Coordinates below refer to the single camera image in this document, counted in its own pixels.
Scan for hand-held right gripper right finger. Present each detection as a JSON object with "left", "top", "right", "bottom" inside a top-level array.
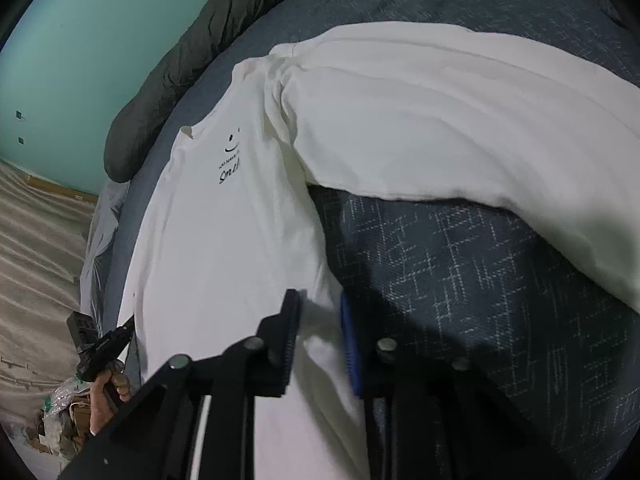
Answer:
[{"left": 340, "top": 292, "right": 571, "bottom": 480}]

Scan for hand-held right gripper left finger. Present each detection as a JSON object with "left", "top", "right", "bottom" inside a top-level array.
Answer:
[{"left": 65, "top": 289, "right": 303, "bottom": 480}]

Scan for dark grey long pillow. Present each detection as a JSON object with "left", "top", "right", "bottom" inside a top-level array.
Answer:
[{"left": 104, "top": 0, "right": 346, "bottom": 183}]

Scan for white t-shirt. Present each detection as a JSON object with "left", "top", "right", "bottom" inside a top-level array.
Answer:
[{"left": 117, "top": 22, "right": 640, "bottom": 480}]

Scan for crumpled plastic bag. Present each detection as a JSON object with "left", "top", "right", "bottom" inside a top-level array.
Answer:
[{"left": 37, "top": 379, "right": 96, "bottom": 458}]

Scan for blue-grey bed sheet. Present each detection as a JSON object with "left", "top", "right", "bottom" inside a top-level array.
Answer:
[{"left": 100, "top": 0, "right": 640, "bottom": 480}]

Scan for light grey blanket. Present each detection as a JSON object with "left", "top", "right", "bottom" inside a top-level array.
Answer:
[{"left": 79, "top": 180, "right": 132, "bottom": 343}]

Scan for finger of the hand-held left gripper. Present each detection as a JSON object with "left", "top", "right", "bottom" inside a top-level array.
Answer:
[{"left": 101, "top": 314, "right": 137, "bottom": 347}]

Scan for person's left hand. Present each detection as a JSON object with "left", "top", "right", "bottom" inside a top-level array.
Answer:
[{"left": 88, "top": 359, "right": 133, "bottom": 437}]

